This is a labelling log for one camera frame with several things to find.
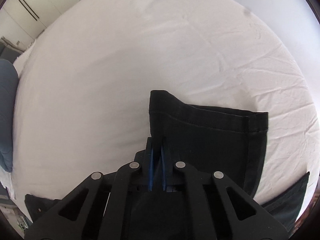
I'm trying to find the blue rolled duvet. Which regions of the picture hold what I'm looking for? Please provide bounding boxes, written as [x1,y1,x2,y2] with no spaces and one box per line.
[1,59,19,173]

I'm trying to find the white bed mattress sheet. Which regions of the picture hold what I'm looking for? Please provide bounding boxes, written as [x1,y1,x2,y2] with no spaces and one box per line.
[10,0,319,213]

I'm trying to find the black denim pants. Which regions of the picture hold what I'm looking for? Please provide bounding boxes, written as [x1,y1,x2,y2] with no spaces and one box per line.
[24,89,311,240]

